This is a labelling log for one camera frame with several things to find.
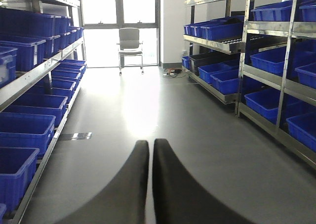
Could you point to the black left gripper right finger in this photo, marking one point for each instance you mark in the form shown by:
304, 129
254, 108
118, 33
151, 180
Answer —
179, 198

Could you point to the left steel shelf rack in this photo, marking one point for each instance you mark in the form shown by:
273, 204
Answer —
26, 80

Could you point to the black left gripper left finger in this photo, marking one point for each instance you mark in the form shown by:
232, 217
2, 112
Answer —
123, 199

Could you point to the far right steel shelf rack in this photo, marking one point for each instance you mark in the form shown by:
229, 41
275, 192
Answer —
229, 45

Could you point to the grey office chair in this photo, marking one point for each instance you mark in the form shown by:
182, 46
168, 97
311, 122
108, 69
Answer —
129, 45

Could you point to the steel shelf rack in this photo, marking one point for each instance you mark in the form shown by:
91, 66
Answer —
26, 80
277, 73
229, 45

